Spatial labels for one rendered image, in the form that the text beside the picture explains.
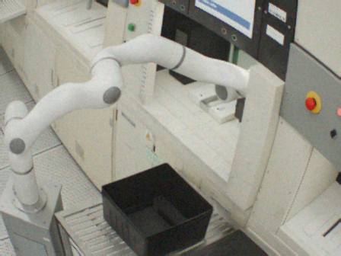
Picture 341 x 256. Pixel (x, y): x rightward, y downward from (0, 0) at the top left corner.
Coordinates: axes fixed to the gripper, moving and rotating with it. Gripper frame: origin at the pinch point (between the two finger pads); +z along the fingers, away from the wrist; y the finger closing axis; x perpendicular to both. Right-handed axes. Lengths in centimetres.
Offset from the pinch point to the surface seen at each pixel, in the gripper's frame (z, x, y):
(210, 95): -4.4, -30.5, -31.2
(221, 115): -9.4, -30.5, -18.4
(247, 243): -45, -34, 41
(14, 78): -34, -120, -236
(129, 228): -75, -32, 12
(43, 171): -55, -120, -115
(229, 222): -36, -44, 21
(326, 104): -31, 25, 46
